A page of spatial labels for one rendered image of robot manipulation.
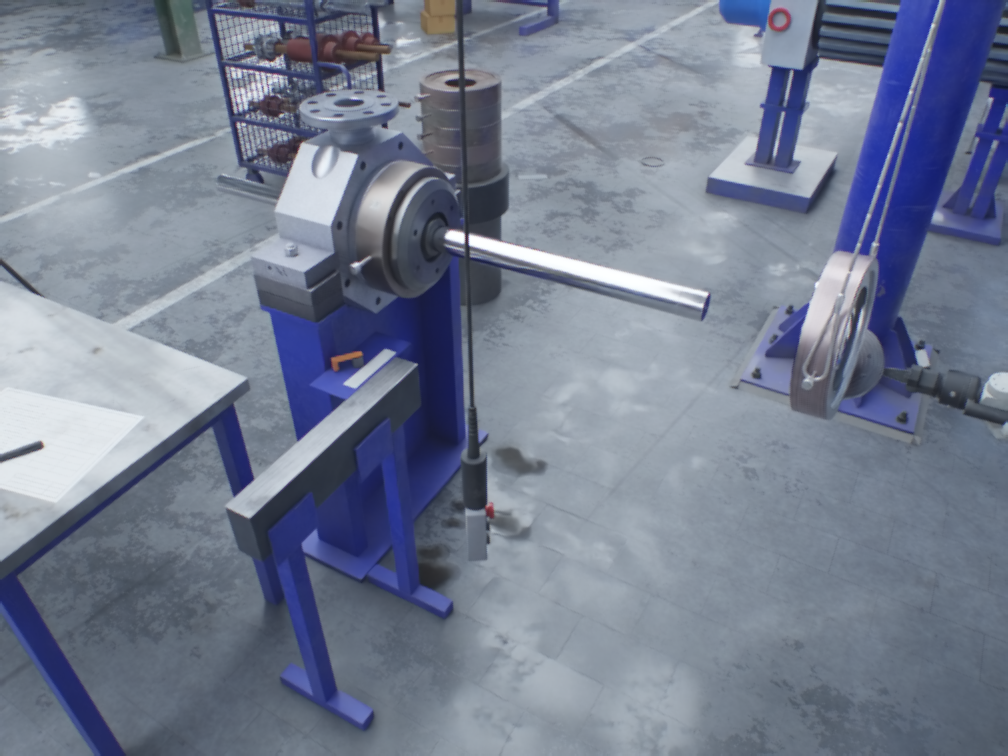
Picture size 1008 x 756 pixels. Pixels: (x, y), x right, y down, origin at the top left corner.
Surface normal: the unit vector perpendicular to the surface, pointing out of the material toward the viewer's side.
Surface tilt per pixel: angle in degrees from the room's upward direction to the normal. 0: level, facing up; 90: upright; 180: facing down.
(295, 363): 90
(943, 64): 90
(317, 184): 45
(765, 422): 0
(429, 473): 0
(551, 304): 0
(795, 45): 90
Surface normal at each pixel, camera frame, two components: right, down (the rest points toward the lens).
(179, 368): 0.00, -0.80
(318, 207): -0.34, -0.19
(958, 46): -0.18, 0.59
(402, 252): 0.44, 0.48
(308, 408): -0.48, 0.52
